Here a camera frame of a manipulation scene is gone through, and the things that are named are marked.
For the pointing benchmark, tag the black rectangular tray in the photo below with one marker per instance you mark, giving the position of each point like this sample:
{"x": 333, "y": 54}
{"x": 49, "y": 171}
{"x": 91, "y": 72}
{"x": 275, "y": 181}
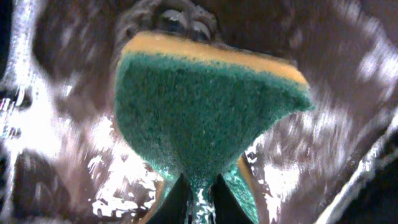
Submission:
{"x": 63, "y": 159}

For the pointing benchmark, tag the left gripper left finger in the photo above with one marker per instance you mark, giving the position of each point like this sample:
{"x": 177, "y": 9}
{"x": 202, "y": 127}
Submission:
{"x": 175, "y": 206}

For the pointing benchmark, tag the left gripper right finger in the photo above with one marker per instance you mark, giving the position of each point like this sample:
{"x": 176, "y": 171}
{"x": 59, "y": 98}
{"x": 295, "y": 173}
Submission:
{"x": 227, "y": 208}

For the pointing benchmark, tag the green yellow sponge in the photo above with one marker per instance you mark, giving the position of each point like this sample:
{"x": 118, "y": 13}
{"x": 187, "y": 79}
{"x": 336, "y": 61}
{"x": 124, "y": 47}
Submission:
{"x": 193, "y": 108}

